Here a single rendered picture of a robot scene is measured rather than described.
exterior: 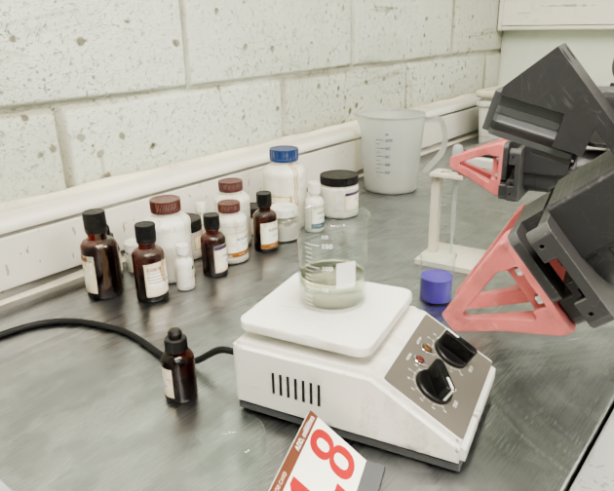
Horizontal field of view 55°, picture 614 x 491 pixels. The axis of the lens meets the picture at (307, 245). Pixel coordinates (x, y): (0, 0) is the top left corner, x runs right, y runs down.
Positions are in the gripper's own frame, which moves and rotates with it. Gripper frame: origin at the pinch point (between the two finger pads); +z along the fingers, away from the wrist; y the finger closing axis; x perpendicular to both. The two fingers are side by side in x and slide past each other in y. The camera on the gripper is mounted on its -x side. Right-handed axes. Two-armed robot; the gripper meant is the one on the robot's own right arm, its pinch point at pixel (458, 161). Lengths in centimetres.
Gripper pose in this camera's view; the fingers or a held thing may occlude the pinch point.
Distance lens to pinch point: 82.4
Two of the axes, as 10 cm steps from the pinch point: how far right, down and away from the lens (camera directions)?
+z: -8.5, -1.6, 5.1
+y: -5.3, 3.2, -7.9
